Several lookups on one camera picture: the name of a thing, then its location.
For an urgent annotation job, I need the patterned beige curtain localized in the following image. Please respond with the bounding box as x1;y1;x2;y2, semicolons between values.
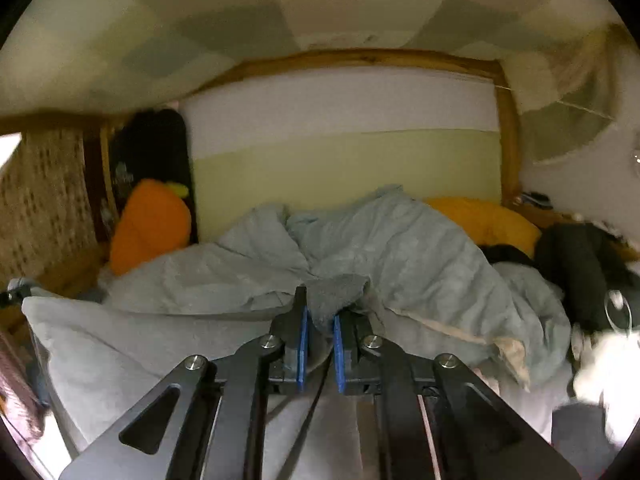
0;127;103;286

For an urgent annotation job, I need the wooden bed frame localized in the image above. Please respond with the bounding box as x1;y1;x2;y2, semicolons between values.
0;49;640;333

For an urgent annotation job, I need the checked bed curtain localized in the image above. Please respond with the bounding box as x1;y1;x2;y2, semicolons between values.
502;22;631;163

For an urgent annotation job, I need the grey-blue duvet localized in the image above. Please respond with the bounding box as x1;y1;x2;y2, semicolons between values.
97;185;576;391

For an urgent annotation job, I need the black jacket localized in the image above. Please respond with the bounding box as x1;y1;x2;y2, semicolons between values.
480;222;640;333

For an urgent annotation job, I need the white and green headboard cushion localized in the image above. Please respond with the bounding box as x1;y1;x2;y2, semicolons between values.
180;67;503;216

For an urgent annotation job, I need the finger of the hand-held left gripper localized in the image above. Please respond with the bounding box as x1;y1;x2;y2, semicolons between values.
0;277;46;308

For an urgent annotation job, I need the white garment with pink print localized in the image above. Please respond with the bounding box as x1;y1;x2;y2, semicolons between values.
570;325;640;446

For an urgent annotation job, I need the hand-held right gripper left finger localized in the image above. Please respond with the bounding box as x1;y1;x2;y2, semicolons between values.
59;285;310;480

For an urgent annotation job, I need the orange carrot plush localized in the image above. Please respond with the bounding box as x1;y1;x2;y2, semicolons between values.
109;178;193;277

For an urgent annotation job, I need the yellow pillow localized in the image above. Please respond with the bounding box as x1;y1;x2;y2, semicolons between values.
425;196;543;256

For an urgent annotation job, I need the grey printed t-shirt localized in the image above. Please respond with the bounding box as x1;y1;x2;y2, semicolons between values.
22;272;373;480

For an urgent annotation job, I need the checked fabric canopy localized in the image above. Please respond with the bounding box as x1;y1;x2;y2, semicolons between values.
0;0;640;111

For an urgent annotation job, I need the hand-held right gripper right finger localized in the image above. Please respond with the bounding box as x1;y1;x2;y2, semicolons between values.
332;307;583;480

